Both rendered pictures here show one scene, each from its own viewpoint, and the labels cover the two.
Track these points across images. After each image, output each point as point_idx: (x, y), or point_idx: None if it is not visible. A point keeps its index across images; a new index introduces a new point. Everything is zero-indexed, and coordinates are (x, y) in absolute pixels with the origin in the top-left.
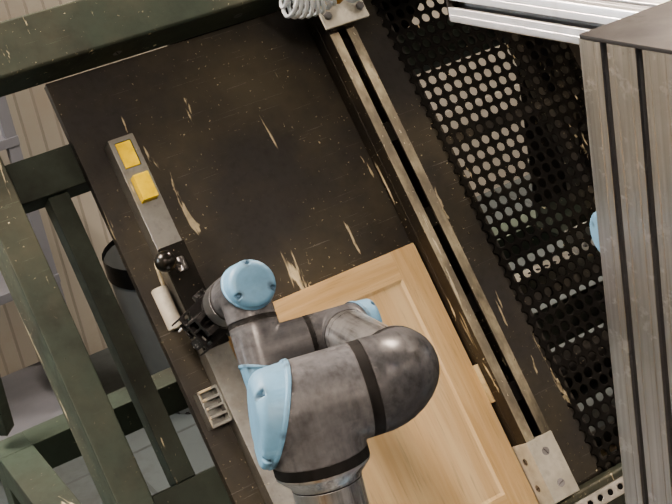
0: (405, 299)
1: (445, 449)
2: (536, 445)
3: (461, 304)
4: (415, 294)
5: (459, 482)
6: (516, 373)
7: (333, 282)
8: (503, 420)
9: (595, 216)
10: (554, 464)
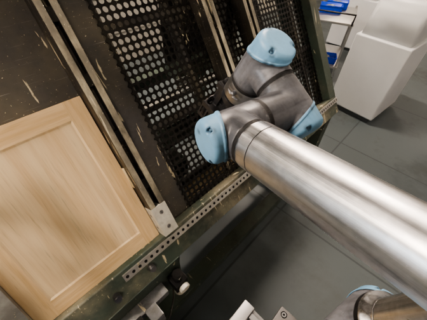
0: (74, 133)
1: (105, 218)
2: (156, 210)
3: (111, 138)
4: (82, 129)
5: (114, 233)
6: (145, 174)
7: (13, 125)
8: (139, 196)
9: (202, 126)
10: (166, 217)
